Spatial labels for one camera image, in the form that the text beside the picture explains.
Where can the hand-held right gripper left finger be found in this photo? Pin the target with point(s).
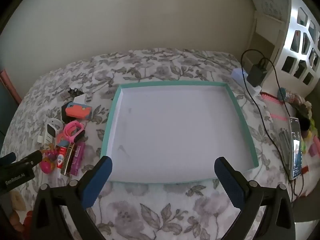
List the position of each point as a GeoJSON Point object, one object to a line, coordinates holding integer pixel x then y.
{"type": "Point", "coordinates": [97, 182]}

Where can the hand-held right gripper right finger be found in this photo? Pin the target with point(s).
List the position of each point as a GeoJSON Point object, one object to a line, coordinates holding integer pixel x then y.
{"type": "Point", "coordinates": [230, 182]}

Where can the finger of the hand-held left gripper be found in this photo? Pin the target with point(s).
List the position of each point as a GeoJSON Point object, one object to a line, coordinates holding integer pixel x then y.
{"type": "Point", "coordinates": [7, 158]}
{"type": "Point", "coordinates": [31, 158]}

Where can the pink dog toy figure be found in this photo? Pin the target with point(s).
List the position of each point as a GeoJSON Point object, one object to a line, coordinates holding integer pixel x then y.
{"type": "Point", "coordinates": [47, 163]}

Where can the red tube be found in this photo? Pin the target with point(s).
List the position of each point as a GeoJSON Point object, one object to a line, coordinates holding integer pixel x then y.
{"type": "Point", "coordinates": [60, 158]}

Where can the small white box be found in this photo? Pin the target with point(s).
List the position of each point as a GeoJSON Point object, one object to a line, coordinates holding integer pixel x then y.
{"type": "Point", "coordinates": [50, 132]}

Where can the purple packet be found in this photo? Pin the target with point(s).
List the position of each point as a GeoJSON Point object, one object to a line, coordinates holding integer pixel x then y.
{"type": "Point", "coordinates": [78, 157]}

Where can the metal harmonica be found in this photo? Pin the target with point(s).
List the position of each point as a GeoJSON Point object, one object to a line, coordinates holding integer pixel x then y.
{"type": "Point", "coordinates": [67, 161]}

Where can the pink watch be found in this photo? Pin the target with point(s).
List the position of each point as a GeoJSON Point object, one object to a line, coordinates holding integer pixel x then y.
{"type": "Point", "coordinates": [73, 132]}

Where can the black charger plug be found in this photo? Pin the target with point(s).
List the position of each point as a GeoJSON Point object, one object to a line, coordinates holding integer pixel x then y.
{"type": "Point", "coordinates": [65, 113]}

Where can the large orange blue puzzle toy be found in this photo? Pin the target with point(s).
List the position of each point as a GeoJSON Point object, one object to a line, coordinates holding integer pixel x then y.
{"type": "Point", "coordinates": [78, 111]}

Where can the teal-rimmed white tray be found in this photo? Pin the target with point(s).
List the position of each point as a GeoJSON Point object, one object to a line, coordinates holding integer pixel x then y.
{"type": "Point", "coordinates": [175, 130]}

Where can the white charger plug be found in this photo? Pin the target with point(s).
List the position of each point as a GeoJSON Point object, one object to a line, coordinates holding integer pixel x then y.
{"type": "Point", "coordinates": [83, 98]}

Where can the black toy car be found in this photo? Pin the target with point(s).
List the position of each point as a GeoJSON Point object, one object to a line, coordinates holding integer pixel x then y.
{"type": "Point", "coordinates": [75, 91]}

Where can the dark furniture with pink edge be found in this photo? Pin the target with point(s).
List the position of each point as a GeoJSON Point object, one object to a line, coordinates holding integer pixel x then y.
{"type": "Point", "coordinates": [5, 100]}

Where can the smartphone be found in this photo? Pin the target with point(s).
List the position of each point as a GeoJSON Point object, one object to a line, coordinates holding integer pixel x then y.
{"type": "Point", "coordinates": [295, 147]}

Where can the pink comb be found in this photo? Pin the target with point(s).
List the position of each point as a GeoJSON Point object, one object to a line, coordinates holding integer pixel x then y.
{"type": "Point", "coordinates": [280, 117]}
{"type": "Point", "coordinates": [272, 98]}

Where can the pile of colourful toys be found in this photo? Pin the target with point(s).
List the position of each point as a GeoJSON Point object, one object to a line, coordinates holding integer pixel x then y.
{"type": "Point", "coordinates": [306, 120]}

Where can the white power strip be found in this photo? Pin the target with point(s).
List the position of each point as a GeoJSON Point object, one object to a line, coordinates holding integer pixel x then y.
{"type": "Point", "coordinates": [238, 76]}

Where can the black power adapter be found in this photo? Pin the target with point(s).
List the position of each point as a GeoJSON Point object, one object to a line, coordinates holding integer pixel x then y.
{"type": "Point", "coordinates": [256, 74]}

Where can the grey floral blanket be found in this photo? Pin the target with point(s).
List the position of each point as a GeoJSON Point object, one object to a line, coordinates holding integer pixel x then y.
{"type": "Point", "coordinates": [162, 65]}

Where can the white shelf unit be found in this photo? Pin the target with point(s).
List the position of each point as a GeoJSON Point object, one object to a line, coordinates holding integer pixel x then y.
{"type": "Point", "coordinates": [270, 25]}

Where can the white lattice headboard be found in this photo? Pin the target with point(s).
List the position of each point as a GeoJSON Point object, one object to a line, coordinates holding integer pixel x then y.
{"type": "Point", "coordinates": [290, 17]}

